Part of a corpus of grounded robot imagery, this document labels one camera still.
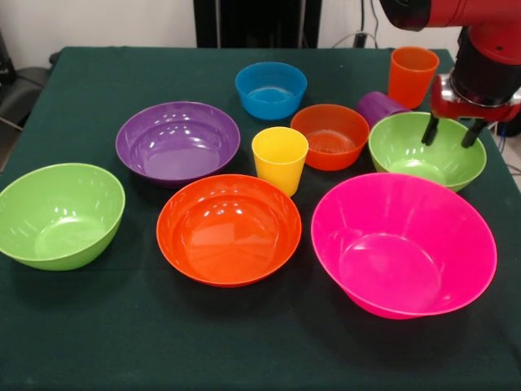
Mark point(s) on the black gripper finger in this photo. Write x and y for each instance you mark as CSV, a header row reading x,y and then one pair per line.
x,y
474,133
430,130

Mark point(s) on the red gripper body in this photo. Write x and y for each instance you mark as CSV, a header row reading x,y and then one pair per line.
x,y
468,112

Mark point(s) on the green plastic bowl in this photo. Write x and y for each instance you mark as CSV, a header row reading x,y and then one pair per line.
x,y
407,140
61,212

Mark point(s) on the purple plastic cup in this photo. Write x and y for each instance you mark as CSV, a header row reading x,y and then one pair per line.
x,y
378,106

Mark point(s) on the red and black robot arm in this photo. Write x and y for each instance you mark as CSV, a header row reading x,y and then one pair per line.
x,y
484,61

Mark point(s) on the orange plastic cup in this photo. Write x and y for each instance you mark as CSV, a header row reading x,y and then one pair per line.
x,y
411,85

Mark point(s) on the small orange plastic bowl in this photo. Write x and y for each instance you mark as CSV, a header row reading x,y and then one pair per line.
x,y
331,155

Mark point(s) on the black power plug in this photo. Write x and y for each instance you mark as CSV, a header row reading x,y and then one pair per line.
x,y
360,40

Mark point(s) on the pink plastic bowl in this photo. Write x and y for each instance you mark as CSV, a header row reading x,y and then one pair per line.
x,y
399,244

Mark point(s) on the yellow plastic cup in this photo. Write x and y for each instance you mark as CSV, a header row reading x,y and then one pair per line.
x,y
281,167

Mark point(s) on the blue plastic bowl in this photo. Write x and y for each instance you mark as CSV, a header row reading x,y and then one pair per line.
x,y
270,106

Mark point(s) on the large orange plastic bowl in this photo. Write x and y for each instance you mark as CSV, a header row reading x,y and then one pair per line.
x,y
228,236

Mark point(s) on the purple plastic bowl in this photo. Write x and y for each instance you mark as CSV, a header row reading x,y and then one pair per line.
x,y
175,146

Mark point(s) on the dark green tablecloth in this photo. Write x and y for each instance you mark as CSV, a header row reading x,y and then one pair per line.
x,y
122,334

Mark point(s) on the black chair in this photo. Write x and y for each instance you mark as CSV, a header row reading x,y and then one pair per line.
x,y
20,93

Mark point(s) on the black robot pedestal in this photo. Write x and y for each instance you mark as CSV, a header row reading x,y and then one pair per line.
x,y
260,20

